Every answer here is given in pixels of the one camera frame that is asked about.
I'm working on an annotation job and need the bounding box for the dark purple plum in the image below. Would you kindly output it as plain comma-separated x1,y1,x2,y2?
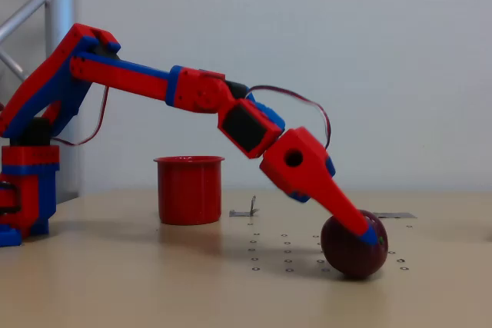
320,209,389,280

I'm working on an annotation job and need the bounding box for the red plastic cup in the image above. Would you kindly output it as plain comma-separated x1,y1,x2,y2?
153,155,226,226

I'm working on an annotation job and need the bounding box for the flat grey metal plate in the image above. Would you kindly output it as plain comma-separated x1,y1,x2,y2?
372,211,417,220

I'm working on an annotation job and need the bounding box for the red and white gripper cable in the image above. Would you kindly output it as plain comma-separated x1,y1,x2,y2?
244,84,333,151

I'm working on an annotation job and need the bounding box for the small metal bracket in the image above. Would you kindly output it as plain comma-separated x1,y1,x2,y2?
229,195,261,217

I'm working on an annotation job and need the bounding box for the red and white shoulder cable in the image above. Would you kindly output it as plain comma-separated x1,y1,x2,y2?
51,84,111,147

